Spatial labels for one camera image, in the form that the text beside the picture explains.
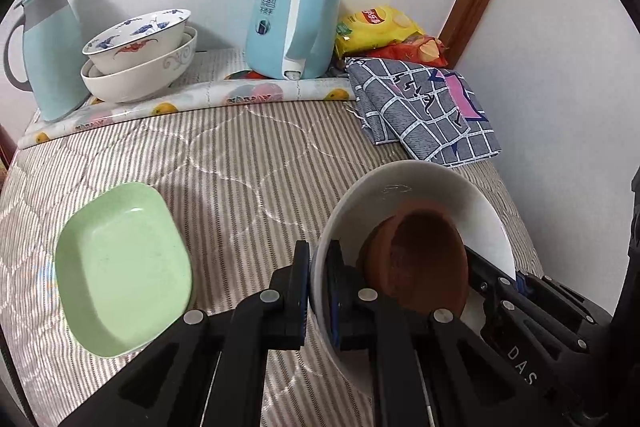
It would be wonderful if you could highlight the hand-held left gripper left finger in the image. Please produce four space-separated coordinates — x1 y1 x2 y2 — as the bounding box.
57 241 312 427

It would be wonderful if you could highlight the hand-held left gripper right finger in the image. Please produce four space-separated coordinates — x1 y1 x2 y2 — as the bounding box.
326 239 506 427

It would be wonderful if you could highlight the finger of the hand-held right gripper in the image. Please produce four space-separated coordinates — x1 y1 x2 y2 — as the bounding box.
465 246 588 358
516 273 612 337

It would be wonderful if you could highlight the brown bowl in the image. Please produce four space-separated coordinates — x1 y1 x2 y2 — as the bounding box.
356 199 470 319

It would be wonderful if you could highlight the plain white bowl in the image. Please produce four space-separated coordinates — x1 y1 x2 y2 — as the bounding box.
309 160 516 400

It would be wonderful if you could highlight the green square plate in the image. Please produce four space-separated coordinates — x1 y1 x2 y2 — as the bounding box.
54 182 194 359

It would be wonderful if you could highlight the striped quilted blanket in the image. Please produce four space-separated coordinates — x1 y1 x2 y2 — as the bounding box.
0 49 546 427

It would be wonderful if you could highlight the grey checked cloth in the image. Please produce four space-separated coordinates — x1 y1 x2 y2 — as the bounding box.
344 56 502 168

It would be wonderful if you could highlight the fruit print oilcloth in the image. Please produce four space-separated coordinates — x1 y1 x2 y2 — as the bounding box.
17 69 358 150

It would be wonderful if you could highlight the red chip bag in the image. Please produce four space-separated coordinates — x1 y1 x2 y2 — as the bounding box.
367 36 448 68

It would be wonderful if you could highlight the light blue electric kettle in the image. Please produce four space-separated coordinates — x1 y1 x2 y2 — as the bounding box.
245 0 344 81

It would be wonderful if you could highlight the white bowl grey swirl pattern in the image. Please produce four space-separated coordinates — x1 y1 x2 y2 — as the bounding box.
81 27 198 104

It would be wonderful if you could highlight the yellow chip bag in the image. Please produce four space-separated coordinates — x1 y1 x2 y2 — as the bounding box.
335 6 426 58

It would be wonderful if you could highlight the white bowl red blue pattern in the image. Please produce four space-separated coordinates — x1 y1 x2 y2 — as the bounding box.
82 9 192 75

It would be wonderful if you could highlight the light blue thermos jug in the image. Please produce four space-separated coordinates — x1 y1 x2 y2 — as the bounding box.
4 0 92 122

